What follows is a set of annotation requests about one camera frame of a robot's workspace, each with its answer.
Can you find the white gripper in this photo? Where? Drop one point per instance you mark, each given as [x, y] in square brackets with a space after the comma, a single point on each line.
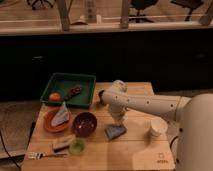
[117, 113]

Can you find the blue sponge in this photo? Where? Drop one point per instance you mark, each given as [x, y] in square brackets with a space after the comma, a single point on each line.
[115, 131]

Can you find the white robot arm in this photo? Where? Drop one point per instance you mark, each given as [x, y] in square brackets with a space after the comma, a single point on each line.
[195, 115]

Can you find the dark red bowl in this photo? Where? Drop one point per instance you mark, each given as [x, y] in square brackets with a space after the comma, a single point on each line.
[84, 124]

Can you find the white paper cup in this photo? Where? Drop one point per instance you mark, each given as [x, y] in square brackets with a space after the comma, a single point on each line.
[158, 126]

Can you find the green plastic tray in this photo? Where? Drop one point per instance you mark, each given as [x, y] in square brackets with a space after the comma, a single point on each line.
[62, 83]

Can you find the dark brown food item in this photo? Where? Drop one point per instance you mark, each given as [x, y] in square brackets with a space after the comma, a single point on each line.
[73, 92]

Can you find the green cup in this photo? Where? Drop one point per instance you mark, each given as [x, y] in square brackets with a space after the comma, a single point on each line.
[77, 146]

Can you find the white folded cloth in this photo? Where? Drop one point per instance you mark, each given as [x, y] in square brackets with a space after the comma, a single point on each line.
[61, 116]

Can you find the orange fruit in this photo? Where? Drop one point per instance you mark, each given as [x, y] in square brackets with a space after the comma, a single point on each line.
[55, 97]

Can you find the wooden brush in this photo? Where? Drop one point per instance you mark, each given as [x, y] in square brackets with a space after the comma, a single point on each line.
[61, 143]

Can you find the orange plate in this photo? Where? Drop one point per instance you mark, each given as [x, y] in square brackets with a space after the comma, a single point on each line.
[47, 122]

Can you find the metal fork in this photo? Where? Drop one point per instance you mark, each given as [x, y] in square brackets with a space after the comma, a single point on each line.
[39, 155]

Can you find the black office chair left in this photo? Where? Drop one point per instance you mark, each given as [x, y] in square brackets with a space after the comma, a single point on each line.
[43, 3]

